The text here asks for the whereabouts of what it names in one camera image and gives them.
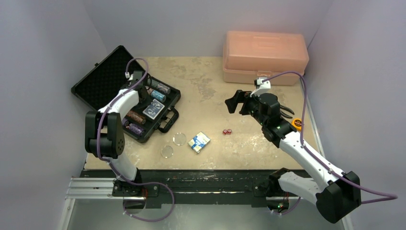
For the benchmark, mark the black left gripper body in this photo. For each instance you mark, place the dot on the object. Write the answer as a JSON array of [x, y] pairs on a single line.
[[144, 99]]

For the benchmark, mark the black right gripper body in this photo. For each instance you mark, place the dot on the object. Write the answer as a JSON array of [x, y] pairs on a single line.
[[245, 103]]

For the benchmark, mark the blue patterned card deck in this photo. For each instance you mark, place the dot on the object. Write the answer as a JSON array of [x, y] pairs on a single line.
[[153, 110]]

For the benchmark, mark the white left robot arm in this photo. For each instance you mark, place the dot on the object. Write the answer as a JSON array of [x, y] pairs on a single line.
[[104, 135]]

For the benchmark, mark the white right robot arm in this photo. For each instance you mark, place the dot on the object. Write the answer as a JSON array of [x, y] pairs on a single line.
[[335, 193]]

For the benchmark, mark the black poker set case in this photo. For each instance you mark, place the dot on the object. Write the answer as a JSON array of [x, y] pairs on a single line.
[[103, 83]]

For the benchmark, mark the blue chip stack lower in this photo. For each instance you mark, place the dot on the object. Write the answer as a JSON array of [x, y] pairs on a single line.
[[158, 96]]

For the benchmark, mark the yellow tape measure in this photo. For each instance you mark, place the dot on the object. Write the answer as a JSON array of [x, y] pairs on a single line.
[[297, 123]]

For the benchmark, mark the brown chip stack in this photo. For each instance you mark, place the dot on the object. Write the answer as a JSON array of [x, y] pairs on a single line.
[[136, 117]]

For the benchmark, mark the pink plastic toolbox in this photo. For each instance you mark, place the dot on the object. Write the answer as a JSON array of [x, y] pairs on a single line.
[[250, 55]]

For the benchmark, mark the purple chip stack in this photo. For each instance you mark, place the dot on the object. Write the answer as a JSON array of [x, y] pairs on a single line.
[[136, 129]]

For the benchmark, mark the blue striped card deck box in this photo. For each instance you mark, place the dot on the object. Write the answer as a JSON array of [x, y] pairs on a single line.
[[198, 142]]

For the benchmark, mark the clear round disc upper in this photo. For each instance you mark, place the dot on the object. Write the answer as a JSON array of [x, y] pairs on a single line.
[[179, 139]]

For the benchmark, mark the clear round disc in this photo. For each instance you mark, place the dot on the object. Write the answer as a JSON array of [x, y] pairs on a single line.
[[167, 151], [179, 139]]

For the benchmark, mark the clear round disc lower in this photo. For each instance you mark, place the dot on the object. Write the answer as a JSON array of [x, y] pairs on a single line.
[[167, 151]]

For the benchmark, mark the black handled pliers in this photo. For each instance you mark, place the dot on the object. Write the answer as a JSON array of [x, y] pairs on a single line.
[[286, 112]]

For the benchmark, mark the black table edge rail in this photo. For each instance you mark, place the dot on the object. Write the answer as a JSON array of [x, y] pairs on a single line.
[[199, 187]]

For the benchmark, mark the aluminium frame rail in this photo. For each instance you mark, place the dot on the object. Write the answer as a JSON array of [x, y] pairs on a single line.
[[90, 188]]

